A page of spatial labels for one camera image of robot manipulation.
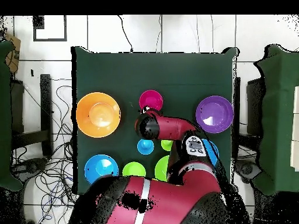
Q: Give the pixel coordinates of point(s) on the small pink-red bowl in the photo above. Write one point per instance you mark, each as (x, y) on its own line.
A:
(151, 99)

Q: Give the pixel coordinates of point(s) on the large yellow-orange bowl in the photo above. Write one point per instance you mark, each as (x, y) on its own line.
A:
(98, 114)

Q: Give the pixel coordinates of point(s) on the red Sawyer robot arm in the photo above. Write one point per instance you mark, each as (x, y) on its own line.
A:
(175, 198)

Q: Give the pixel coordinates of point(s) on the blue plastic cup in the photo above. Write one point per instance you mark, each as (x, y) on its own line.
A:
(145, 147)

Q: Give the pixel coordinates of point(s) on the green plastic cup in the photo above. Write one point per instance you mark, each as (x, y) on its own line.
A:
(165, 145)

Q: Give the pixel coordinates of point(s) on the dark green tablecloth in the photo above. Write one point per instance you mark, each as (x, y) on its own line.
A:
(163, 70)

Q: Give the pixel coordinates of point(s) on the large green bowl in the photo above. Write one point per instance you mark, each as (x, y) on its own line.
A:
(161, 169)

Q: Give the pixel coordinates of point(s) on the small green bowl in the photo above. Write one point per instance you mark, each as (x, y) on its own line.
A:
(134, 169)

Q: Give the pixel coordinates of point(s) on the purple shallow bowl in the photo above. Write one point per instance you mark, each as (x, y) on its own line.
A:
(215, 114)

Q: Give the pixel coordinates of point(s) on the blue plastic bowl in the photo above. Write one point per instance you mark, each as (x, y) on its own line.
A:
(213, 151)
(100, 166)

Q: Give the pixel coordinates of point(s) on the dark grey stand foot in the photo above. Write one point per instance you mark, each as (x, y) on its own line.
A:
(247, 169)
(30, 166)

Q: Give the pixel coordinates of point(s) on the green cloth side table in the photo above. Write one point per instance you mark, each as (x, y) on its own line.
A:
(278, 116)
(4, 116)

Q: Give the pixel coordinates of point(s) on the cardboard box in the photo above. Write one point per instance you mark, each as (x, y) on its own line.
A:
(14, 46)

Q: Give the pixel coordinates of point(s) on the black metal frame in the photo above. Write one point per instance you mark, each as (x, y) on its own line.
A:
(46, 105)

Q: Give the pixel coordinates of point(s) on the black floor frame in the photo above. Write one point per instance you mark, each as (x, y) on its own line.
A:
(38, 23)

